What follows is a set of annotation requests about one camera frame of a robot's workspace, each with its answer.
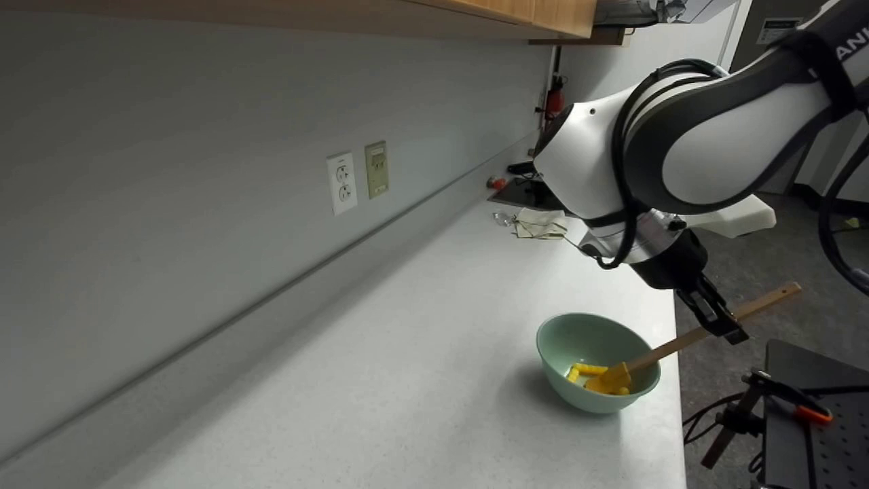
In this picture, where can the wooden spoon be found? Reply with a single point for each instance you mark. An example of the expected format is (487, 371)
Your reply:
(689, 344)

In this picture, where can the red fire extinguisher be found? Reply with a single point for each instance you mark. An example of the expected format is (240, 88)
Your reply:
(552, 99)

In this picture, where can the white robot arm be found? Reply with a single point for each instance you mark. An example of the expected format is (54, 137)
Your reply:
(724, 144)

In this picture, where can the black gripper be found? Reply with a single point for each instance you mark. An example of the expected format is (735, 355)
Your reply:
(674, 262)

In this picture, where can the black perforated robot table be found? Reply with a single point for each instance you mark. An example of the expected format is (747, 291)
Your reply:
(817, 435)

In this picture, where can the mint green bowl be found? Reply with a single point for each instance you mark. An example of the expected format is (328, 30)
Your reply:
(565, 371)

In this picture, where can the black clamp tripod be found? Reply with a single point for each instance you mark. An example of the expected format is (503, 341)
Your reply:
(735, 421)

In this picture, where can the beige cloth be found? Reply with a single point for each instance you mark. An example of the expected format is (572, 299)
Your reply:
(542, 221)

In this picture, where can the yellow food pieces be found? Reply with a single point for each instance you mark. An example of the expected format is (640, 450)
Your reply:
(589, 374)

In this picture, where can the beige wall switch plate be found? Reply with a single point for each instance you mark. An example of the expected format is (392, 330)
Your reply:
(375, 170)

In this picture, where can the crumpled clear wrapper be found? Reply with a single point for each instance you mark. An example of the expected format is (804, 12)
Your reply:
(503, 217)

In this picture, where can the white power outlet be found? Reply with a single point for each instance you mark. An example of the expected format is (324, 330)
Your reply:
(343, 182)

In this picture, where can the wooden wall cabinet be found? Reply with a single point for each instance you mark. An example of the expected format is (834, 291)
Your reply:
(507, 15)

